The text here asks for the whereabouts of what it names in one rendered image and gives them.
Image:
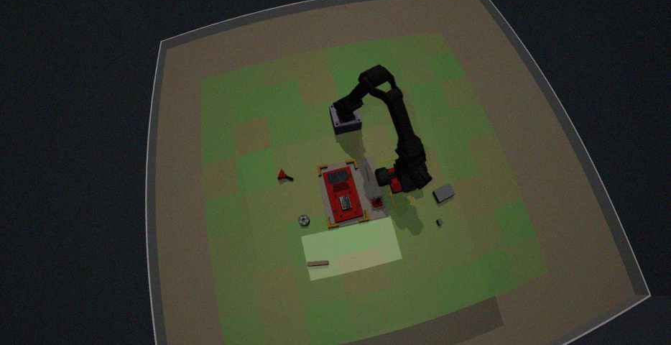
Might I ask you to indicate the black toy tyre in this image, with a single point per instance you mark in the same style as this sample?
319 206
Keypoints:
301 218

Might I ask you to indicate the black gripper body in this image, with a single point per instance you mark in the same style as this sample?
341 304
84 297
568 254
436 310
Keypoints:
384 178

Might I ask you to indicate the brown rectangular block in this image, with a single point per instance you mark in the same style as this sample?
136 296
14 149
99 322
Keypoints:
324 262

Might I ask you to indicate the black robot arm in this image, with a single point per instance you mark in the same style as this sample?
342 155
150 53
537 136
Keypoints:
409 147

